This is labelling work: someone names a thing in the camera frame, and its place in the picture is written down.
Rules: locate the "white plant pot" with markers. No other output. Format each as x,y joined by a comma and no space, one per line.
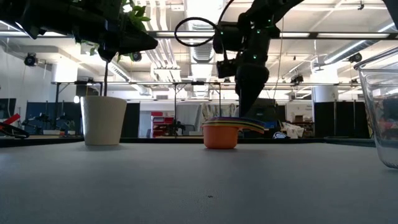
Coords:
102,121

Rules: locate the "red storage rack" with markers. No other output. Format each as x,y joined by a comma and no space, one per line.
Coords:
161,121

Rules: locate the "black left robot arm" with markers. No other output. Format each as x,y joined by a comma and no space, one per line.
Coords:
46,15

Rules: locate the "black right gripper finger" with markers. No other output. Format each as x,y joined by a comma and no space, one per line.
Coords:
250,90

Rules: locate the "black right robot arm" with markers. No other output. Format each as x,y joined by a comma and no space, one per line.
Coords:
267,9

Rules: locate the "clear plastic basket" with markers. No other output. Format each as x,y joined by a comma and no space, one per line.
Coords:
385,124

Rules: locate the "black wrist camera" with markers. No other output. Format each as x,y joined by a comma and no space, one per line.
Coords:
227,68

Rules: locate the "black ceiling camera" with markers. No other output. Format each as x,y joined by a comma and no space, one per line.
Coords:
355,57
136,56
30,59

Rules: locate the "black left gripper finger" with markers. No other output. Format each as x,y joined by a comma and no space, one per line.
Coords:
140,42

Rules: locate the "green measuring cup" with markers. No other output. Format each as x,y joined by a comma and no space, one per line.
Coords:
252,127

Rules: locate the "red black clamp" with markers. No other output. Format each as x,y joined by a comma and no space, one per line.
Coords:
12,130

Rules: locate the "orange measuring cup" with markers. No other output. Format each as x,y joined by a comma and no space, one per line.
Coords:
220,138

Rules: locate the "black partition panel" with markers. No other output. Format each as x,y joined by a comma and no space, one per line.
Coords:
342,119

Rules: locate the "green leafy plant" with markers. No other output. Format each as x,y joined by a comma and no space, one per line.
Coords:
138,15

